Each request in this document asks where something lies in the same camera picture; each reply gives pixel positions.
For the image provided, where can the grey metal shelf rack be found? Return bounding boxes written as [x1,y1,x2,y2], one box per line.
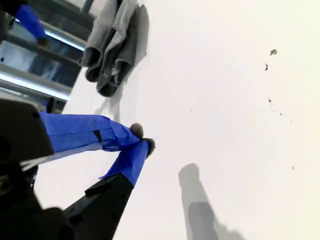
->
[0,0,101,107]

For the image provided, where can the grey striped towel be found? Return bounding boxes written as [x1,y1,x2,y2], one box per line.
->
[78,0,150,98]

